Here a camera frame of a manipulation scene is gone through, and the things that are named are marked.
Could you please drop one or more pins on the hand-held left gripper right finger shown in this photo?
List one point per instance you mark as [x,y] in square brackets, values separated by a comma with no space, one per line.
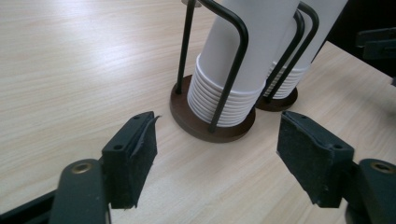
[314,161]

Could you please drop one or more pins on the black device at right edge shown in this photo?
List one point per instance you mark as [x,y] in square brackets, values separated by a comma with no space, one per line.
[378,43]

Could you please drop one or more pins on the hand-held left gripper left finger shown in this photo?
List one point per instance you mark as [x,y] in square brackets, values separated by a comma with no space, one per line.
[127,161]

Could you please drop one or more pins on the stack of white paper cups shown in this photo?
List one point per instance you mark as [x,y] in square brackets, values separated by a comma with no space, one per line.
[330,15]
[258,46]

